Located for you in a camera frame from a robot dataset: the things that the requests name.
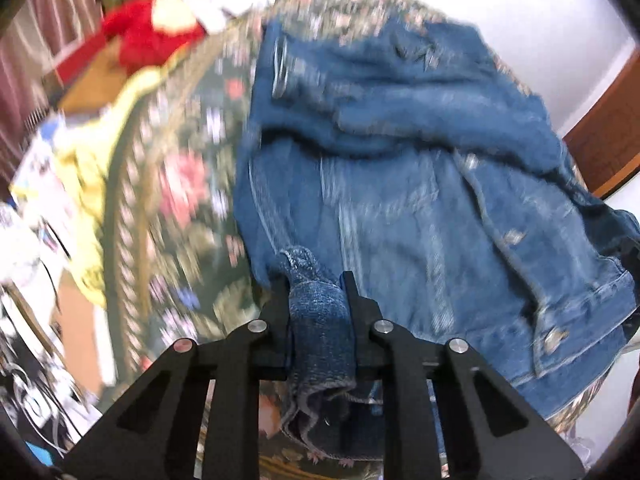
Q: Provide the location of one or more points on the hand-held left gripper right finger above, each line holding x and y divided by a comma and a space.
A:
362, 320

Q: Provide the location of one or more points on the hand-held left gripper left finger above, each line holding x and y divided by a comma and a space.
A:
280, 305

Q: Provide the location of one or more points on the blue denim jacket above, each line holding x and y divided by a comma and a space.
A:
400, 210

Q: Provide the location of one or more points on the floral bedspread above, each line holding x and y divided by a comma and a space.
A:
185, 185

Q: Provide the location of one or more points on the pale yellow cloth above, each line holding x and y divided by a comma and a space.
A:
85, 160

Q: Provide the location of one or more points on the floor clutter pile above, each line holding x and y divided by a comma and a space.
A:
35, 260

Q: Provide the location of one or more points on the brown cardboard box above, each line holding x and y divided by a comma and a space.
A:
97, 82

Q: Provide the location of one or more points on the red plush toy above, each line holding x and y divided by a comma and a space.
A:
145, 35

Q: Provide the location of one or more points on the brown wooden door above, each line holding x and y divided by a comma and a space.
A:
610, 145

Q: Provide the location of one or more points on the striped pink curtain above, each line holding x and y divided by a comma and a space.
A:
55, 5

